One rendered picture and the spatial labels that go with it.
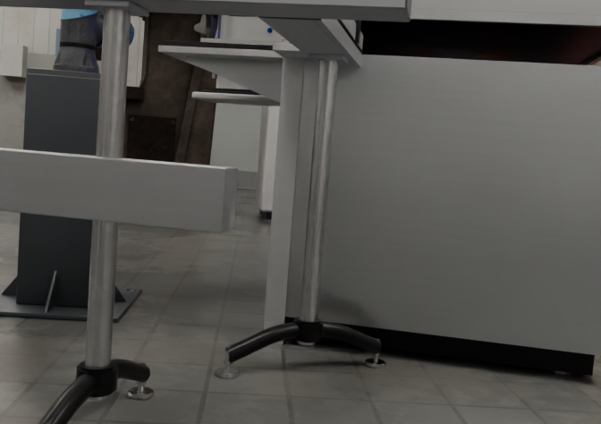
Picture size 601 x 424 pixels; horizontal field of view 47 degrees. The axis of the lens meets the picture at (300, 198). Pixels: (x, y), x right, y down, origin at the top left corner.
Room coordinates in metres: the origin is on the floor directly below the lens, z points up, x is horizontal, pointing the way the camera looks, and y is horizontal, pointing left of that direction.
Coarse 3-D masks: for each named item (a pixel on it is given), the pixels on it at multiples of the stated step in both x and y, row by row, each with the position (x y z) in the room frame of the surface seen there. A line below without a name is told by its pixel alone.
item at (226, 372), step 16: (320, 320) 1.82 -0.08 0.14; (256, 336) 1.76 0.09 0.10; (272, 336) 1.77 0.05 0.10; (288, 336) 1.79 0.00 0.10; (304, 336) 1.79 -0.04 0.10; (320, 336) 1.81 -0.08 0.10; (336, 336) 1.85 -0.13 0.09; (352, 336) 1.86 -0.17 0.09; (368, 336) 1.90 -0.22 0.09; (240, 352) 1.73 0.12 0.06; (224, 368) 1.74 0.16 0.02
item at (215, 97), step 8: (192, 96) 2.96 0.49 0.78; (200, 96) 2.95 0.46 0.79; (208, 96) 2.94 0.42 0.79; (216, 96) 2.93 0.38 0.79; (224, 96) 2.92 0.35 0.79; (232, 96) 2.91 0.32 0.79; (240, 96) 2.90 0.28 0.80; (248, 96) 2.89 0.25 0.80; (256, 96) 2.88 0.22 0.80; (240, 104) 3.17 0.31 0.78; (248, 104) 3.07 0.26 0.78; (256, 104) 3.03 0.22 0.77; (264, 104) 2.98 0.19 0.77; (272, 104) 2.94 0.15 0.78
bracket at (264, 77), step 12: (192, 60) 2.21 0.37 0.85; (204, 60) 2.21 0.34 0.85; (216, 60) 2.20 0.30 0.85; (228, 60) 2.19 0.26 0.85; (240, 60) 2.18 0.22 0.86; (252, 60) 2.18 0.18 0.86; (216, 72) 2.20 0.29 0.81; (228, 72) 2.19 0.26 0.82; (240, 72) 2.18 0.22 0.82; (252, 72) 2.17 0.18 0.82; (264, 72) 2.17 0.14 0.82; (276, 72) 2.16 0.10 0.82; (240, 84) 2.18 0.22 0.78; (252, 84) 2.17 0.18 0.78; (264, 84) 2.17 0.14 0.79; (276, 84) 2.16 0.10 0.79; (264, 96) 2.17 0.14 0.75; (276, 96) 2.16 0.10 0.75
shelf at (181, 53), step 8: (160, 48) 2.14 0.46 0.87; (168, 48) 2.14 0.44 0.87; (176, 48) 2.13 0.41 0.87; (184, 48) 2.13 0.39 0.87; (192, 48) 2.12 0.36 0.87; (200, 48) 2.12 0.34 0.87; (208, 48) 2.11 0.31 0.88; (216, 48) 2.11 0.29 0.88; (224, 48) 2.10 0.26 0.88; (232, 48) 2.10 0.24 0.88; (176, 56) 2.24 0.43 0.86; (184, 56) 2.23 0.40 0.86; (192, 56) 2.21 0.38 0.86; (200, 56) 2.20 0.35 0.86; (208, 56) 2.18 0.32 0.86; (216, 56) 2.16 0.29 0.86; (224, 56) 2.15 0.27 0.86; (232, 56) 2.14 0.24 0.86; (240, 56) 2.12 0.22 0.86; (248, 56) 2.11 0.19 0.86; (256, 56) 2.09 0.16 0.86; (264, 56) 2.08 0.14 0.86; (272, 56) 2.08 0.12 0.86; (280, 56) 2.07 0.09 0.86; (192, 64) 2.44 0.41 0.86
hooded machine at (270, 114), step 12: (264, 108) 5.97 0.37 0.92; (276, 108) 5.59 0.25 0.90; (264, 120) 5.89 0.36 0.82; (276, 120) 5.59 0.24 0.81; (264, 132) 5.81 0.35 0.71; (276, 132) 5.59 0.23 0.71; (264, 144) 5.73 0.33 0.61; (276, 144) 5.59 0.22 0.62; (264, 156) 5.65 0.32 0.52; (264, 168) 5.59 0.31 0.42; (264, 180) 5.58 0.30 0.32; (264, 192) 5.58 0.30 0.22; (264, 204) 5.58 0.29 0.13; (264, 216) 5.72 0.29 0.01
